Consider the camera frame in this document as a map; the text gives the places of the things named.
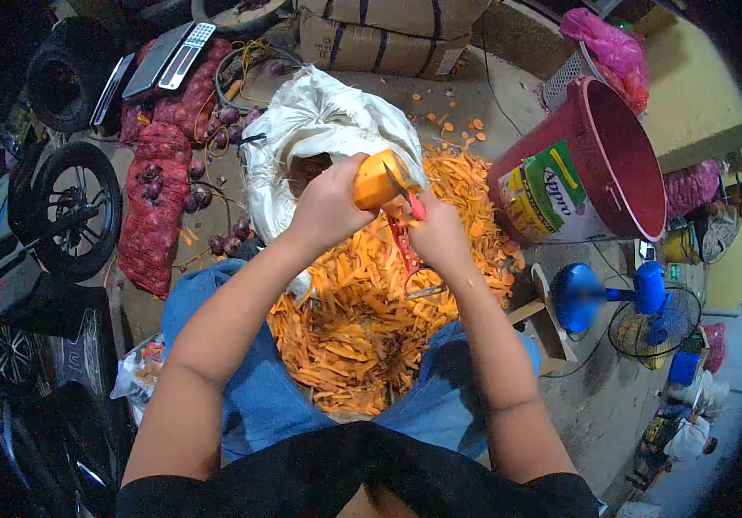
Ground black tyre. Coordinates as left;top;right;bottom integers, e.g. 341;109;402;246
24;16;118;134

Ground pink mesh sack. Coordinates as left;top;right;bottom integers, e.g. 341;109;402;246
661;159;723;219

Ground person's right fingers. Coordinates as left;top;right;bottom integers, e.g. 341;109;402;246
399;192;440;250

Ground white woven sack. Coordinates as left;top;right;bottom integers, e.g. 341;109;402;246
239;65;430;300

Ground orange carrot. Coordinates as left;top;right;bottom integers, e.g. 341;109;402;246
353;150;421;212

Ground yellow bucket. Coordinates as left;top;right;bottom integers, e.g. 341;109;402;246
660;223;703;265

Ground small red-handled knife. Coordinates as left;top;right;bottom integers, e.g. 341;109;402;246
382;161;428;222

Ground person's body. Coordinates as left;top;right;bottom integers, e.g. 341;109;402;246
115;353;601;518

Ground blue floor fan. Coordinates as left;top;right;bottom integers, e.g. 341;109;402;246
549;260;703;371

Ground loose red onions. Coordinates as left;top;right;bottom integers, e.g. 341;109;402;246
180;104;270;259

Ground red bucket with label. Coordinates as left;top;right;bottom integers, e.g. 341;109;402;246
487;76;668;246

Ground white perforated basket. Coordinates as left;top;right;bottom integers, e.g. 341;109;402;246
542;48;607;112

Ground red mesh onion sack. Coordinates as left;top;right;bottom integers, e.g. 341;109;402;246
119;38;234;145
116;121;195;300

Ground digital weighing scale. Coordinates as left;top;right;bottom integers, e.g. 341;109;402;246
122;21;217;100
89;53;136;128

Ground strapped cardboard box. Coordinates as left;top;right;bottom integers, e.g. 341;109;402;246
298;12;473;81
293;0;492;41

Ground pink plastic bag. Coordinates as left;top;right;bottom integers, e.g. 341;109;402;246
559;8;651;116

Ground person's left hand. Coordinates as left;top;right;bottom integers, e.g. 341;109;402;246
287;153;381;252

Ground person's left fingers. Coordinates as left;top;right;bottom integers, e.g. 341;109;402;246
337;153;381;227

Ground motorcycle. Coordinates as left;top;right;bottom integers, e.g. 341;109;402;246
0;126;138;518

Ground clear plastic bag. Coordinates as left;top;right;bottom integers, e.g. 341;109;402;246
110;333;167;426

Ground red peeler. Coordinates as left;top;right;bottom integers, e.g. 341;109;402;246
386;215;447;300

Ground pile of carrot peels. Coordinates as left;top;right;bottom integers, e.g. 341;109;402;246
267;144;527;417

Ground wooden stool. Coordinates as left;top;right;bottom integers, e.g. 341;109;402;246
507;262;579;378

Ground person's right hand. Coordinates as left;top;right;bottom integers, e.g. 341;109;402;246
399;192;477;273

